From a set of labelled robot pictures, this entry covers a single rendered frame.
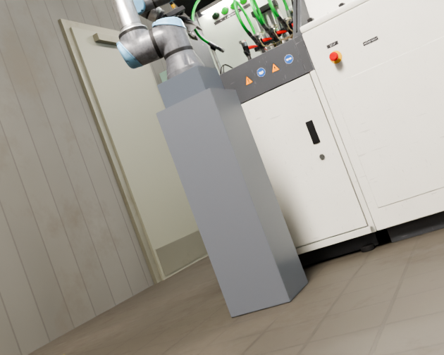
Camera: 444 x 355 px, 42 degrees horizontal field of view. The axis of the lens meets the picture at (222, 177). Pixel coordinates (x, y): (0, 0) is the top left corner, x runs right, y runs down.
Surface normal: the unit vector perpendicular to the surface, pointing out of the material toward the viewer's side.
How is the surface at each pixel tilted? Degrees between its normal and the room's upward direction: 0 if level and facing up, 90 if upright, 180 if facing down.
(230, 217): 90
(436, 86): 90
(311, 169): 90
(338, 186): 90
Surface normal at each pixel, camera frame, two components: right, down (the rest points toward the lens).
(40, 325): 0.85, -0.33
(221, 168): -0.40, 0.11
